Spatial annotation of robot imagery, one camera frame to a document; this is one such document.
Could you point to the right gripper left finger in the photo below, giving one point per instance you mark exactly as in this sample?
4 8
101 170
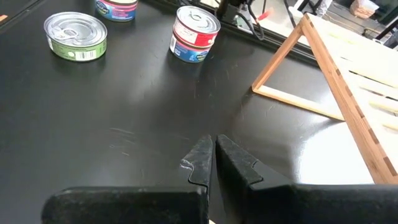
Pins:
199 161

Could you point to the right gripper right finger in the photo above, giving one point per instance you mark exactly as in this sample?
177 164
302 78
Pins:
236 168

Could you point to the red label tin can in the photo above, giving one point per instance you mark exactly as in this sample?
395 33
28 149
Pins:
196 23

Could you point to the wooden slatted shelf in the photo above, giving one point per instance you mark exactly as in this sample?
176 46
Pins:
348 102

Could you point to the green label tin can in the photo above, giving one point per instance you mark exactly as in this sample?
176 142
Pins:
74 31

